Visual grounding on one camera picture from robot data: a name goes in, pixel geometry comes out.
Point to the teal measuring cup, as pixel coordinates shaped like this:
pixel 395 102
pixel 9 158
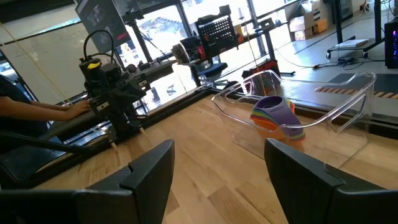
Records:
pixel 255 112

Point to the black support bar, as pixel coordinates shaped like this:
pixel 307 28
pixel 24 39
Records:
pixel 46 143

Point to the black hazard-striped floor mat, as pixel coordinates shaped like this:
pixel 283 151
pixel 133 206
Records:
pixel 373 81

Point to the person's forearm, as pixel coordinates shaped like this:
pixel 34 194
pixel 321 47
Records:
pixel 37 110

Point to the yellow measuring cup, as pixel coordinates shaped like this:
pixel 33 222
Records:
pixel 252 117

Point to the person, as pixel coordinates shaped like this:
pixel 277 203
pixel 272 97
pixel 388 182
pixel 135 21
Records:
pixel 12 90

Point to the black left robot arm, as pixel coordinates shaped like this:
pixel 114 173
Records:
pixel 99 77

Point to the black display panel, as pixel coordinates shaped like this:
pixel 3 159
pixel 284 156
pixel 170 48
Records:
pixel 99 21

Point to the brown cardboard box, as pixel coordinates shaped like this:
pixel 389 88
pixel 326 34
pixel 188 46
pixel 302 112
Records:
pixel 300 26
pixel 320 26

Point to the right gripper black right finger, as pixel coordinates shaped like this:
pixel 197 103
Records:
pixel 304 193

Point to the person's hand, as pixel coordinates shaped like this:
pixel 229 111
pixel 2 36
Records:
pixel 79 109

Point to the purple measuring cup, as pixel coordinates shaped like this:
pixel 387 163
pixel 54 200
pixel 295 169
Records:
pixel 276 112

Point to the black display stand pole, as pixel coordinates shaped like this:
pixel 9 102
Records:
pixel 140 40

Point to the blue chair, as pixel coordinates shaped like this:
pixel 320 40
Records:
pixel 214 70

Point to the blue measuring cup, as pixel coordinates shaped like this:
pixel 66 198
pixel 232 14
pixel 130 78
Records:
pixel 257 109

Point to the black computer tower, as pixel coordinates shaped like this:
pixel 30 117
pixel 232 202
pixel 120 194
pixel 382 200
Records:
pixel 392 46

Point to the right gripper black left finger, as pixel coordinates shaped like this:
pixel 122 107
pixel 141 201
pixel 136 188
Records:
pixel 140 199

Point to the black rolling cart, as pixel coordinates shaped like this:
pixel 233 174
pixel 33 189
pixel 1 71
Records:
pixel 377 21

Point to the clear plastic basket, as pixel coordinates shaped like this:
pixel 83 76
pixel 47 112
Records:
pixel 348 130

